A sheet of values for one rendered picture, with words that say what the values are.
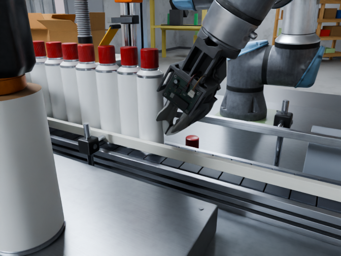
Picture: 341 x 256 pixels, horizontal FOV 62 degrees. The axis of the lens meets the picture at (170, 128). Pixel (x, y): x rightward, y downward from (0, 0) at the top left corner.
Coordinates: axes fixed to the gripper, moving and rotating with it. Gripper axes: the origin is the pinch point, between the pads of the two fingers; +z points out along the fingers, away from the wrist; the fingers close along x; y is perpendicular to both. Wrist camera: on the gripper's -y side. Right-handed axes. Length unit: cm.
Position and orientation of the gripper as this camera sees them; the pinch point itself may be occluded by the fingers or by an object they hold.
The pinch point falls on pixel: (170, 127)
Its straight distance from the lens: 55.8
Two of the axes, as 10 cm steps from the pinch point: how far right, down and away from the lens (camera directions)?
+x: 7.6, 6.2, -2.0
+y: -4.8, 3.3, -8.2
